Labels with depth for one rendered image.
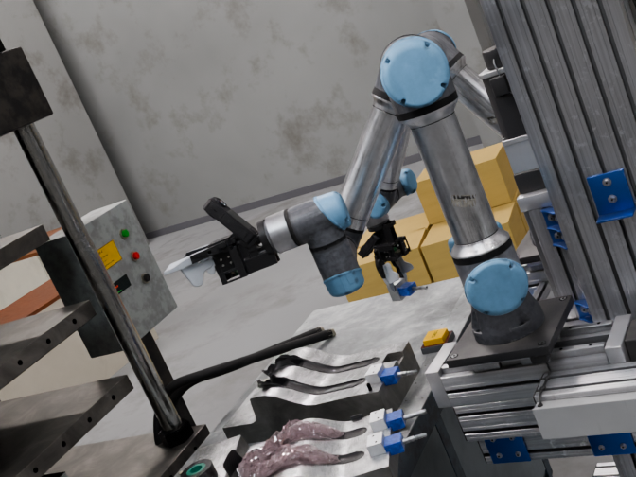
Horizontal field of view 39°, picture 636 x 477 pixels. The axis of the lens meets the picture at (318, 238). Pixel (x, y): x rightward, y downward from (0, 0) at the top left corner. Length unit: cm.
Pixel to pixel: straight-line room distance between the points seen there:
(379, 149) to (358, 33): 720
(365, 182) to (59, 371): 469
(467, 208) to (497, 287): 16
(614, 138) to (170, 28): 846
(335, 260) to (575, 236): 54
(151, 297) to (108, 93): 798
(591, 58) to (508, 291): 48
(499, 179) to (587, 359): 328
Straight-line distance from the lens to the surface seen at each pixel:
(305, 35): 918
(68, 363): 631
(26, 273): 775
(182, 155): 1044
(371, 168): 175
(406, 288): 265
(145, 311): 289
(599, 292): 199
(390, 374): 224
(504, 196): 507
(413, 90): 156
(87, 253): 258
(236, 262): 168
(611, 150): 184
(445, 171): 162
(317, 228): 164
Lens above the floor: 179
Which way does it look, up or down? 14 degrees down
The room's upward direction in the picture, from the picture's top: 23 degrees counter-clockwise
